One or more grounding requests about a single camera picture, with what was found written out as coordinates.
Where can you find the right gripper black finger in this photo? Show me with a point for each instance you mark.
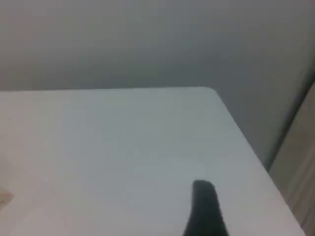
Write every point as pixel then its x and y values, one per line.
pixel 204 211

